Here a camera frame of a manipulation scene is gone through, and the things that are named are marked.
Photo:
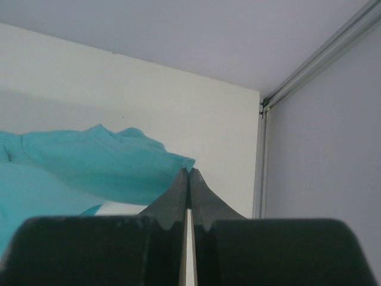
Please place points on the teal t shirt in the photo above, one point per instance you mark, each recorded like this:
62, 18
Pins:
71, 172

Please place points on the right aluminium frame post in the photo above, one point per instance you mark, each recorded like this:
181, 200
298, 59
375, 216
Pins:
319, 132

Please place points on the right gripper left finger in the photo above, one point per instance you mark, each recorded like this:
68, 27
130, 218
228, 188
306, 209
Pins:
144, 249

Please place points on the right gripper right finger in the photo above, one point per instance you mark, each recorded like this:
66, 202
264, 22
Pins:
233, 250

